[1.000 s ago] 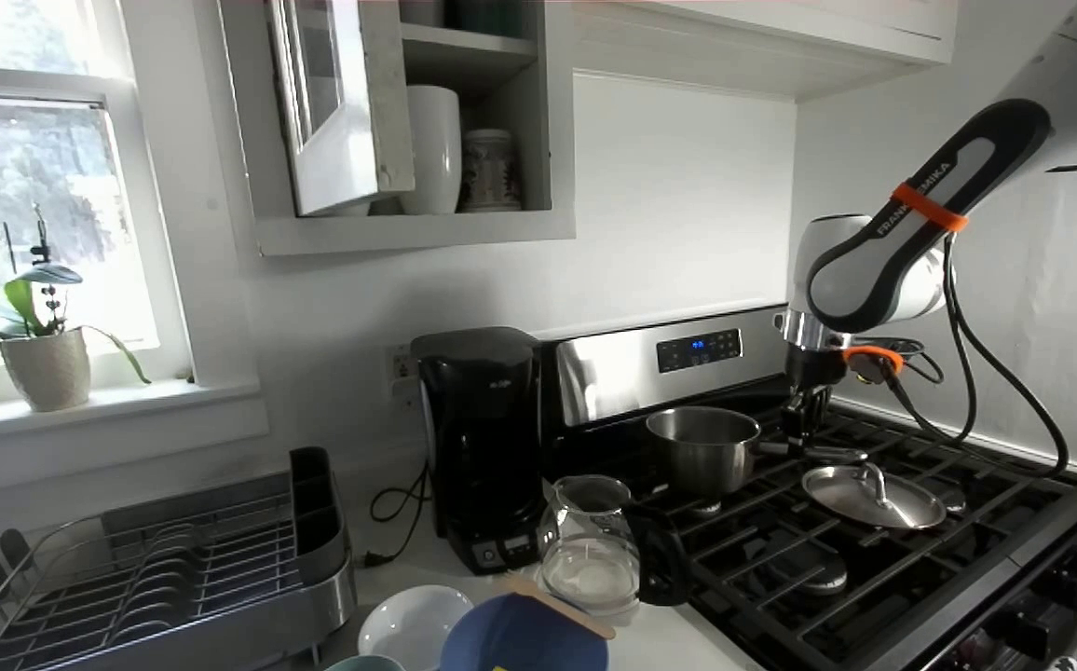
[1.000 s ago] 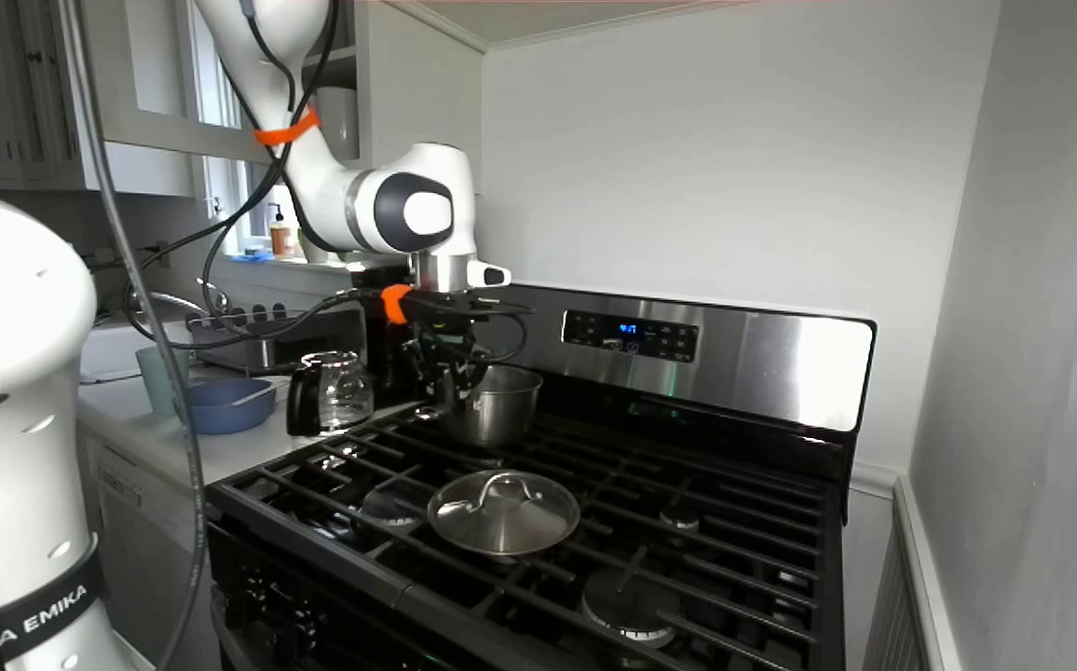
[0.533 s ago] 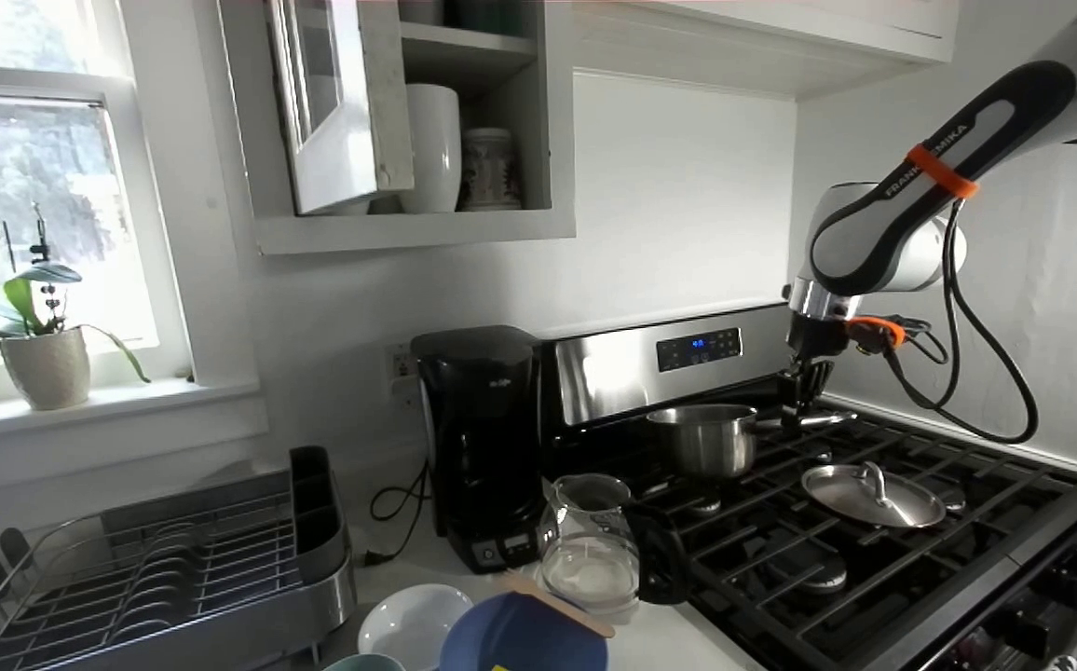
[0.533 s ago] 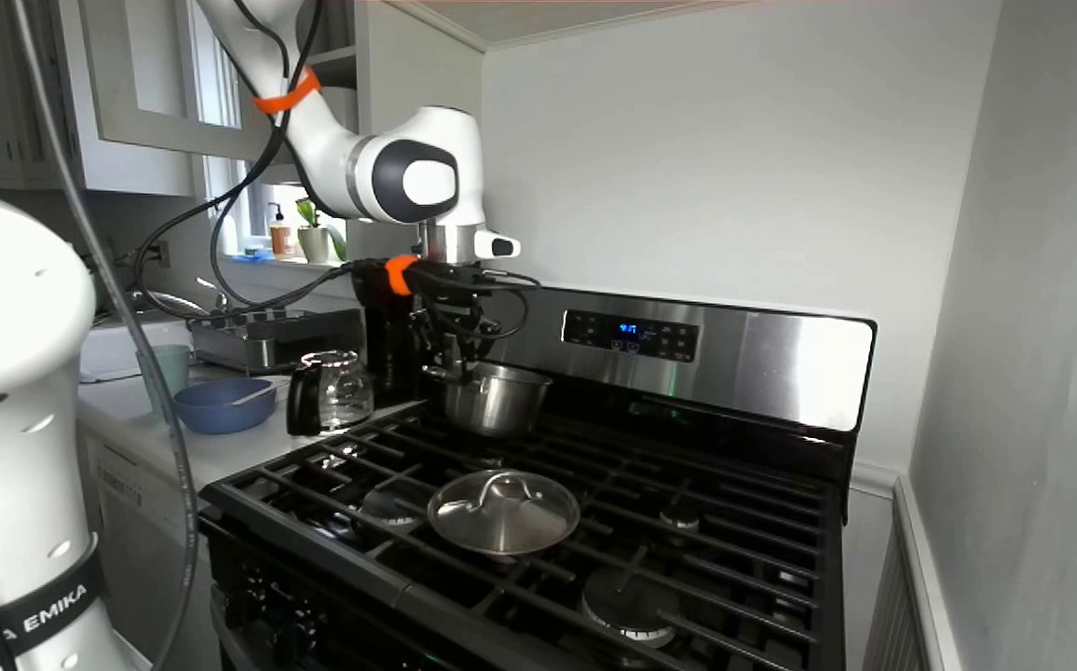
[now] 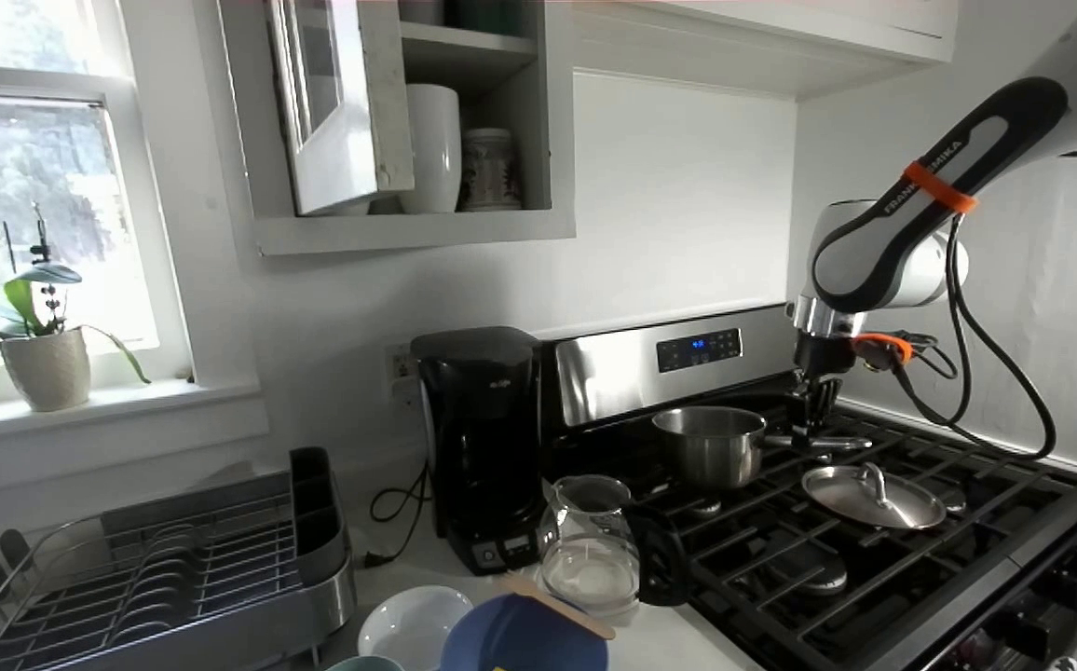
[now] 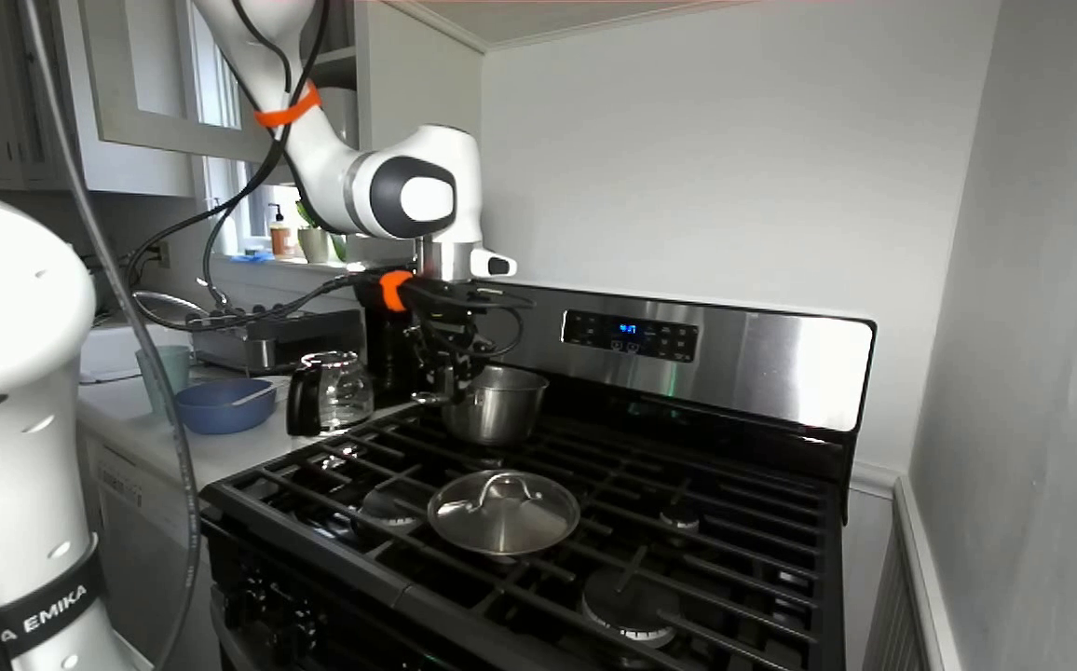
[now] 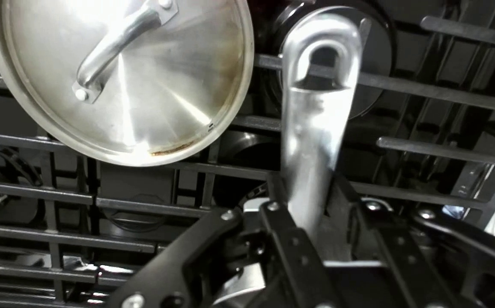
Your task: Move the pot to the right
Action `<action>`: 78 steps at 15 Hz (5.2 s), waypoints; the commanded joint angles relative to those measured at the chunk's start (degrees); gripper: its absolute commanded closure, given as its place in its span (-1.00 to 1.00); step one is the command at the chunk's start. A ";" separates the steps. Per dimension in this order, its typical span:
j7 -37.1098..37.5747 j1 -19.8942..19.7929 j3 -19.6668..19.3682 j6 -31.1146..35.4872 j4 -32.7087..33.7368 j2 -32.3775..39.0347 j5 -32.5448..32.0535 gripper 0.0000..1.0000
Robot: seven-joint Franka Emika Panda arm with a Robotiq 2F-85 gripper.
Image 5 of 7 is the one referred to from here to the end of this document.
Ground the metal dish rack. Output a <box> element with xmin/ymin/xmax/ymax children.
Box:
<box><xmin>0</xmin><ymin>445</ymin><xmax>361</xmax><ymax>671</ymax></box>

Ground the potted plant in white pot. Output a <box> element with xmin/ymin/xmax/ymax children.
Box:
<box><xmin>0</xmin><ymin>219</ymin><xmax>157</xmax><ymax>419</ymax></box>

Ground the black coffee maker cord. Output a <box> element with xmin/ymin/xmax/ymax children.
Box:
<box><xmin>365</xmin><ymin>460</ymin><xmax>439</xmax><ymax>570</ymax></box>

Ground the black gas stove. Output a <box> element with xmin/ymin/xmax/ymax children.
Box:
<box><xmin>532</xmin><ymin>298</ymin><xmax>1077</xmax><ymax>671</ymax></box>

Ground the grey open wall cabinet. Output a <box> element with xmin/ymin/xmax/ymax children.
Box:
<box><xmin>212</xmin><ymin>0</ymin><xmax>580</xmax><ymax>261</ymax></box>

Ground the white cabinet above stove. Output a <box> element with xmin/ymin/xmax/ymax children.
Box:
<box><xmin>571</xmin><ymin>0</ymin><xmax>961</xmax><ymax>100</ymax></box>

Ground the blue bowl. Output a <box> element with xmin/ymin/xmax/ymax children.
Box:
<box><xmin>437</xmin><ymin>594</ymin><xmax>616</xmax><ymax>671</ymax></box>

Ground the white ceramic pitcher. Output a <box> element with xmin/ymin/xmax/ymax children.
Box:
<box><xmin>402</xmin><ymin>83</ymin><xmax>467</xmax><ymax>215</ymax></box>

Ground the glass jar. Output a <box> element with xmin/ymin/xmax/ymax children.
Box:
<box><xmin>459</xmin><ymin>122</ymin><xmax>524</xmax><ymax>215</ymax></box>

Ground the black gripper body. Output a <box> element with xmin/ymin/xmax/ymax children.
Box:
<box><xmin>790</xmin><ymin>329</ymin><xmax>870</xmax><ymax>394</ymax></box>

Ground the stainless steel pot lid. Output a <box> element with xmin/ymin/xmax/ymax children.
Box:
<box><xmin>798</xmin><ymin>460</ymin><xmax>950</xmax><ymax>538</ymax></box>

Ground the glass cabinet door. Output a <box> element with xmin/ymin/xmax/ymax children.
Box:
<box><xmin>263</xmin><ymin>0</ymin><xmax>416</xmax><ymax>219</ymax></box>

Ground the teal cup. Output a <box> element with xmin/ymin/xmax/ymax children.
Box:
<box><xmin>325</xmin><ymin>649</ymin><xmax>406</xmax><ymax>671</ymax></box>

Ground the white bowl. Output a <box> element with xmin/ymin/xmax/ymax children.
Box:
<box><xmin>354</xmin><ymin>583</ymin><xmax>478</xmax><ymax>671</ymax></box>

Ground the black coffee maker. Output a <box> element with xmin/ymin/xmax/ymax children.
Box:
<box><xmin>406</xmin><ymin>326</ymin><xmax>552</xmax><ymax>578</ymax></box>

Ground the wall power outlet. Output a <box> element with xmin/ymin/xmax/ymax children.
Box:
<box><xmin>382</xmin><ymin>338</ymin><xmax>421</xmax><ymax>408</ymax></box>

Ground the orange cable strap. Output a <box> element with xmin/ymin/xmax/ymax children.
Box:
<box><xmin>900</xmin><ymin>162</ymin><xmax>978</xmax><ymax>215</ymax></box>
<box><xmin>855</xmin><ymin>329</ymin><xmax>920</xmax><ymax>369</ymax></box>

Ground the stainless steel saucepan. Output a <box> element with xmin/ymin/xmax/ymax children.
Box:
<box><xmin>649</xmin><ymin>403</ymin><xmax>875</xmax><ymax>497</ymax></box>

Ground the black utensil holder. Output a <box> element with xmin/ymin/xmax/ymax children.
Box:
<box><xmin>288</xmin><ymin>445</ymin><xmax>354</xmax><ymax>583</ymax></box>

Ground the white framed window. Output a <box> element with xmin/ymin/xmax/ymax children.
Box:
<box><xmin>0</xmin><ymin>0</ymin><xmax>195</xmax><ymax>413</ymax></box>

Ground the glass coffee carafe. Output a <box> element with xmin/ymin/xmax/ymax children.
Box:
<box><xmin>532</xmin><ymin>469</ymin><xmax>690</xmax><ymax>614</ymax></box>

